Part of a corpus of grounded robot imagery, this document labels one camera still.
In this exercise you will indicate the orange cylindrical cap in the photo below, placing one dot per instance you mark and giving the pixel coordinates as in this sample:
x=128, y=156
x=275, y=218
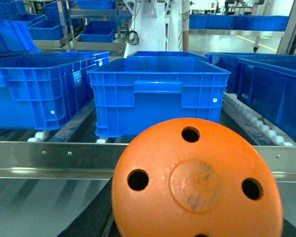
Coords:
x=190, y=177

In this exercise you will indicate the blue crate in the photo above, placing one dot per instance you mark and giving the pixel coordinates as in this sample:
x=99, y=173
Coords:
x=92, y=57
x=168, y=54
x=42, y=92
x=134, y=93
x=229, y=62
x=269, y=88

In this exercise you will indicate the blue rear centre crate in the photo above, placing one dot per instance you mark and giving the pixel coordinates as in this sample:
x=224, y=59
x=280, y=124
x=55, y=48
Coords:
x=168, y=54

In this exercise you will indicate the blue rear left crate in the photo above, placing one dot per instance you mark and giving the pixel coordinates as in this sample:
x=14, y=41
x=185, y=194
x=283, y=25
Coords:
x=92, y=57

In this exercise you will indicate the blue rear right crate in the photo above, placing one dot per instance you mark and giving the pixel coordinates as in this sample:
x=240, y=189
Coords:
x=229, y=62

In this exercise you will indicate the person in white shirt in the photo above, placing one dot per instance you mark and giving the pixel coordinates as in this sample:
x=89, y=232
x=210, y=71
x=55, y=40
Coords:
x=185, y=24

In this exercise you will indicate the steel roller shelf rail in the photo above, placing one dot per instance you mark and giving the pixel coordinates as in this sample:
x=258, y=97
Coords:
x=51, y=160

